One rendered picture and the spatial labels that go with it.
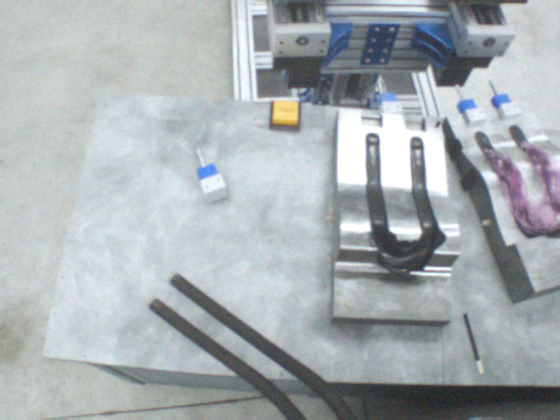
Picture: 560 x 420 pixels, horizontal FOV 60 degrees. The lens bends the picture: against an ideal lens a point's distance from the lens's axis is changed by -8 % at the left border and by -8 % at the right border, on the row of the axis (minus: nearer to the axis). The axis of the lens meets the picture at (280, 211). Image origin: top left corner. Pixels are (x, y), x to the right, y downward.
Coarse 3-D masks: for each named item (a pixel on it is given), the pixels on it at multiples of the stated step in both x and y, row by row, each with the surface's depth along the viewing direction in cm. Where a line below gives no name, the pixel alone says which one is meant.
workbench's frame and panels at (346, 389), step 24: (144, 384) 177; (168, 384) 175; (192, 384) 166; (216, 384) 159; (240, 384) 153; (288, 384) 144; (336, 384) 130; (360, 384) 138; (384, 384) 109; (408, 384) 109; (432, 384) 108
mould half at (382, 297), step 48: (336, 144) 124; (384, 144) 121; (432, 144) 121; (336, 192) 118; (384, 192) 116; (432, 192) 117; (336, 240) 112; (336, 288) 109; (384, 288) 109; (432, 288) 110
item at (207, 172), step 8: (200, 152) 124; (200, 160) 124; (200, 168) 121; (208, 168) 122; (200, 176) 121; (208, 176) 121; (216, 176) 119; (208, 184) 118; (216, 184) 118; (224, 184) 119; (208, 192) 118; (216, 192) 119; (224, 192) 121; (208, 200) 121
